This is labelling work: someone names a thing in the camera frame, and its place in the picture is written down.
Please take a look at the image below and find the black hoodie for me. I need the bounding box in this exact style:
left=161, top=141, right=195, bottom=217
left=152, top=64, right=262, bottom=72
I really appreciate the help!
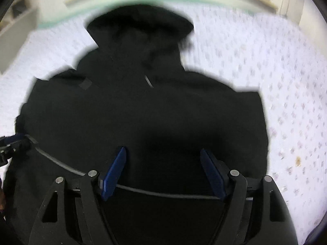
left=4, top=4, right=272, bottom=245

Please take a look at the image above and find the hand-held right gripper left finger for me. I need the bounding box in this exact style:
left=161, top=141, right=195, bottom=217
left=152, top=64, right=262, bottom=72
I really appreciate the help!
left=29, top=146, right=127, bottom=245

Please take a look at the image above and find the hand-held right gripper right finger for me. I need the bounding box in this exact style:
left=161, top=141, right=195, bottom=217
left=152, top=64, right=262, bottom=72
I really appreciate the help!
left=200, top=148, right=299, bottom=245

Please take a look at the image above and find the white patterned bed sheet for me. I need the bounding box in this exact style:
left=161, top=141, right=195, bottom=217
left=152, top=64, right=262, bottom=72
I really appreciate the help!
left=0, top=1, right=327, bottom=245

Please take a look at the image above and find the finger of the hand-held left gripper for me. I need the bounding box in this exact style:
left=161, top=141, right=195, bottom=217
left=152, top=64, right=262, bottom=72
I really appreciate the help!
left=0, top=133, right=31, bottom=167

